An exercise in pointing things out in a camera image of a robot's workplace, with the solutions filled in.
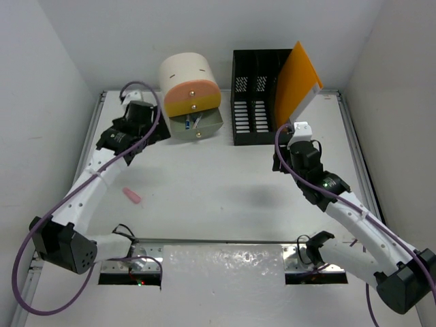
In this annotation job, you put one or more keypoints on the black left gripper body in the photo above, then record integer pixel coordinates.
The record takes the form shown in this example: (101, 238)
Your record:
(148, 129)

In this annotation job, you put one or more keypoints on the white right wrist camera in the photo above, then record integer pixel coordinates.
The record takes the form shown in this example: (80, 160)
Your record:
(301, 132)

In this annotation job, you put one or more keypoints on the yellow drawer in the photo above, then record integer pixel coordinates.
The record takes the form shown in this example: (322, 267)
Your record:
(191, 104)

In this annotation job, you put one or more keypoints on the black mesh file organizer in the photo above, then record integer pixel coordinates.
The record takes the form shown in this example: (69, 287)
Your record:
(253, 90)

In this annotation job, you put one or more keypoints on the cream round drawer cabinet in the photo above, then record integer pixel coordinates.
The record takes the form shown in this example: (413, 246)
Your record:
(183, 67)

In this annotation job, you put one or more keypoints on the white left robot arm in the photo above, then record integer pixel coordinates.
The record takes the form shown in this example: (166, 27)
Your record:
(63, 239)

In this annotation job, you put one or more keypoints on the pink top drawer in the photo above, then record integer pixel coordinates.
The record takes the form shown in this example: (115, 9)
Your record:
(193, 88)

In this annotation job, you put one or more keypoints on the orange notebook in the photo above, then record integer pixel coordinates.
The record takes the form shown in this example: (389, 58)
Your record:
(297, 85)

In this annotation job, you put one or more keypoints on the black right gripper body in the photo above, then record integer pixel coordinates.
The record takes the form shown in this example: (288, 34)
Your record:
(285, 156)

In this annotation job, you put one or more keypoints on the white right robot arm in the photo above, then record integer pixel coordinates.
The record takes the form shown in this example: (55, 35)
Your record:
(401, 274)

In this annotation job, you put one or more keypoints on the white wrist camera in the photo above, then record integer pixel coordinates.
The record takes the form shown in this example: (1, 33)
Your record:
(131, 96)
(301, 132)

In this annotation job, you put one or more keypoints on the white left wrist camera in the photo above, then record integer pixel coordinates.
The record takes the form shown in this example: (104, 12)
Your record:
(131, 96)

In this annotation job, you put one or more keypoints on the white blue marker pen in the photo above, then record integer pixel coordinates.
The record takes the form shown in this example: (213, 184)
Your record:
(187, 122)

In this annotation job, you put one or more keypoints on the pink eraser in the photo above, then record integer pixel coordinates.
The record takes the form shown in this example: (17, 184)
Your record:
(131, 195)

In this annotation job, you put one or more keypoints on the clear red pen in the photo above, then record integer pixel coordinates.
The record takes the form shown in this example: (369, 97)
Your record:
(196, 122)

